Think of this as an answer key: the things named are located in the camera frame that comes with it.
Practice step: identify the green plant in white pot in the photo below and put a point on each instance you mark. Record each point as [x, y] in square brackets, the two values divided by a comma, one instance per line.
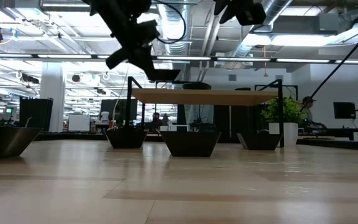
[286, 110]

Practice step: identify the long ceiling light strip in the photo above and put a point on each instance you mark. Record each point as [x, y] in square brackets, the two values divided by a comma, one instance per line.
[244, 59]

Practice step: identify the white laptop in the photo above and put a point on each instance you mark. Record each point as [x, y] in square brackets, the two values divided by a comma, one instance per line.
[179, 127]

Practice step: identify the grey wall vent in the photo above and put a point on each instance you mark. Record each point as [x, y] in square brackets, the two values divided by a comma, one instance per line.
[279, 77]
[232, 77]

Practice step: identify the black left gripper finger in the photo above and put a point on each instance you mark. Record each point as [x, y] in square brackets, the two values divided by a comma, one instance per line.
[146, 65]

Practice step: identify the silver spiral air duct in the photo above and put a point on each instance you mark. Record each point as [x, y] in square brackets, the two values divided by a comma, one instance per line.
[174, 46]

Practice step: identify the white board panel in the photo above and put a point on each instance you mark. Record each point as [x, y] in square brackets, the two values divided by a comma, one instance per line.
[79, 123]

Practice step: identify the black partition panel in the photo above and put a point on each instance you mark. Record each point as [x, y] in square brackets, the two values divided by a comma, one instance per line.
[36, 113]

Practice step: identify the white building column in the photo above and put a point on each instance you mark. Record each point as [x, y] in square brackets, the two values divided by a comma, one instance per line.
[52, 102]

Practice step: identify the white ceiling light panel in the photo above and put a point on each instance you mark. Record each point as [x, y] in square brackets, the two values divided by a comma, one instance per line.
[291, 40]

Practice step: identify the person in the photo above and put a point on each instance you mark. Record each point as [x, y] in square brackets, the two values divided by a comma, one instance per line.
[156, 118]
[309, 107]

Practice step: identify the black teardrop mini plate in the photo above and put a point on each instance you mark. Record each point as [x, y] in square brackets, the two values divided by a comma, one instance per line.
[242, 89]

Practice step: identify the small wooden shelf black legs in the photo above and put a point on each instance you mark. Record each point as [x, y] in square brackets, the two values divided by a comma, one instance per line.
[204, 97]

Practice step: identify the round black ceiling fixture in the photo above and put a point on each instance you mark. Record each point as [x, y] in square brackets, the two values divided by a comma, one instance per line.
[76, 78]

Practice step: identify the black robot work table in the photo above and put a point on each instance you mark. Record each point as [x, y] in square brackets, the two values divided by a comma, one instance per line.
[346, 131]

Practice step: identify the white plastic bottle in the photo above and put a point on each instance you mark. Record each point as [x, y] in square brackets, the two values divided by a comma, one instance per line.
[105, 118]

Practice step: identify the black computer monitor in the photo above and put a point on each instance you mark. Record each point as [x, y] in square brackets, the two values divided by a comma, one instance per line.
[113, 109]

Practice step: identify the black monitor on stand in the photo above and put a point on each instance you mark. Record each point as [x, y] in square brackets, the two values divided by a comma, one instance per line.
[344, 110]

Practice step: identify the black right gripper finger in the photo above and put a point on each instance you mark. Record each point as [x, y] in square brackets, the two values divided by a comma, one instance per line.
[228, 16]
[221, 7]

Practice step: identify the black ceiling projector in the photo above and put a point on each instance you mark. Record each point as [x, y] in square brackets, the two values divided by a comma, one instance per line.
[30, 78]

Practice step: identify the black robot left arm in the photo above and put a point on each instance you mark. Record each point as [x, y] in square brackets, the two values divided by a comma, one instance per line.
[113, 6]

